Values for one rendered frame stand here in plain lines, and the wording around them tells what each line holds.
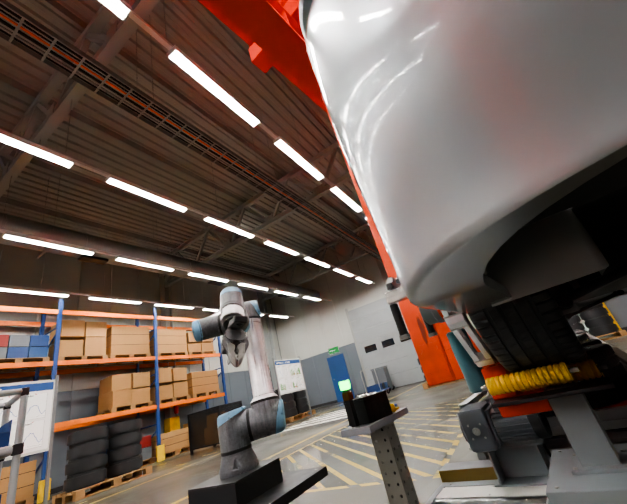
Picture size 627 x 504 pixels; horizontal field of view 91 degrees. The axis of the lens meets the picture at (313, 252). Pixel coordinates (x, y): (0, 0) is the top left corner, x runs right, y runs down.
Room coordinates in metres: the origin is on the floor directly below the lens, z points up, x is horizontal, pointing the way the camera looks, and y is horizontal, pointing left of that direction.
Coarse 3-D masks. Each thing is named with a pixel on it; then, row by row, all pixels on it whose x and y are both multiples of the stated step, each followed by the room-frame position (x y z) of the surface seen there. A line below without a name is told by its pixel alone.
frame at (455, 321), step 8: (448, 312) 1.14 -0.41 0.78; (456, 312) 1.11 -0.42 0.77; (448, 320) 1.13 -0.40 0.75; (456, 320) 1.12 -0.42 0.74; (464, 320) 1.10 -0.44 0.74; (456, 328) 1.14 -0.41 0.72; (464, 328) 1.13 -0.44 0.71; (472, 328) 1.15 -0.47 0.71; (456, 336) 1.17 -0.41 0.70; (464, 336) 1.20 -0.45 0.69; (472, 336) 1.15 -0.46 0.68; (464, 344) 1.19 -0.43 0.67; (480, 344) 1.18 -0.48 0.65; (472, 352) 1.21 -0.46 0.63; (480, 352) 1.24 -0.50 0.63; (488, 352) 1.21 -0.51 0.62; (480, 360) 1.24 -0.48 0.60; (488, 360) 1.23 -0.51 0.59; (496, 360) 1.25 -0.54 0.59
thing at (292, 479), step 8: (288, 472) 1.97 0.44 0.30; (296, 472) 1.91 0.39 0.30; (304, 472) 1.86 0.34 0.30; (312, 472) 1.81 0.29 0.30; (320, 472) 1.82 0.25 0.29; (288, 480) 1.78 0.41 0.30; (296, 480) 1.74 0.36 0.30; (304, 480) 1.70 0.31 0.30; (312, 480) 1.75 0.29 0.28; (272, 488) 1.71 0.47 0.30; (280, 488) 1.67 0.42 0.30; (288, 488) 1.63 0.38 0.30; (296, 488) 1.64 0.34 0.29; (304, 488) 1.69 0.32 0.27; (264, 496) 1.61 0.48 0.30; (272, 496) 1.57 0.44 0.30; (280, 496) 1.54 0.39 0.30; (288, 496) 1.58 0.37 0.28; (296, 496) 1.63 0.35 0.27
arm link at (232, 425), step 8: (240, 408) 1.70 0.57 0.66; (224, 416) 1.67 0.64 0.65; (232, 416) 1.67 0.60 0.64; (240, 416) 1.70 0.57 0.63; (248, 416) 1.70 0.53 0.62; (224, 424) 1.67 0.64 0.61; (232, 424) 1.67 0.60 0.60; (240, 424) 1.68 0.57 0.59; (248, 424) 1.68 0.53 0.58; (224, 432) 1.67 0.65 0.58; (232, 432) 1.67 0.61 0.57; (240, 432) 1.68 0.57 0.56; (248, 432) 1.69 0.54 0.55; (224, 440) 1.67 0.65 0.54; (232, 440) 1.67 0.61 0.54; (240, 440) 1.69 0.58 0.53; (248, 440) 1.72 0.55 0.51; (224, 448) 1.68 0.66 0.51; (232, 448) 1.67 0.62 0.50
